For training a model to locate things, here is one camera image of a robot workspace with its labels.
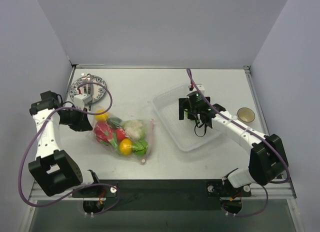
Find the clear zip top bag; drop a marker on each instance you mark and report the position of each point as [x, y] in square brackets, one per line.
[149, 123]

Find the blue patterned plate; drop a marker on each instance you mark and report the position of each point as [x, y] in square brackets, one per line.
[96, 91]

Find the metal spoon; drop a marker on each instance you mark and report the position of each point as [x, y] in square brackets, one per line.
[88, 78]

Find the white plastic basket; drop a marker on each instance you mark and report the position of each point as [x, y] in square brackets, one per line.
[183, 132]

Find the yellow fake lemon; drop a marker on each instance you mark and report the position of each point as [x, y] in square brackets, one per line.
[126, 147]

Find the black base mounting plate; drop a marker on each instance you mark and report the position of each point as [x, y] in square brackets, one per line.
[95, 200]

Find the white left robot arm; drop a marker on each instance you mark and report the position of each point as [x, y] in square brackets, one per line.
[53, 169]

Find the cream mug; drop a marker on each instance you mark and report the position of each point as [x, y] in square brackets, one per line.
[246, 115]

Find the aluminium front rail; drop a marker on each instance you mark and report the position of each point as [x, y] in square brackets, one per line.
[209, 188]

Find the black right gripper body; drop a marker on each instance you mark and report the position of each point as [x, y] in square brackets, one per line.
[182, 108]

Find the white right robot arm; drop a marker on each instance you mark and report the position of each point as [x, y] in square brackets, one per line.
[267, 157]

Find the metal fork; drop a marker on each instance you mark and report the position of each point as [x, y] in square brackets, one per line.
[83, 81]

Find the red fake dragon fruit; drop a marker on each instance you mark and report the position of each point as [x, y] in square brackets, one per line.
[105, 134]

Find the green fake watermelon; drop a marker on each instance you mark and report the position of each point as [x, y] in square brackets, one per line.
[140, 147]

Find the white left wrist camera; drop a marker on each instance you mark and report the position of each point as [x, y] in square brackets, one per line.
[81, 100]

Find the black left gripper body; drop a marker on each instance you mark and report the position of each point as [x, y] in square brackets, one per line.
[81, 123]

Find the white fake cauliflower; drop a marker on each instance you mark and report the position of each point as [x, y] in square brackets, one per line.
[134, 129]

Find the dark green fake avocado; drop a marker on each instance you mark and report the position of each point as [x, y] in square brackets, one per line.
[115, 122]

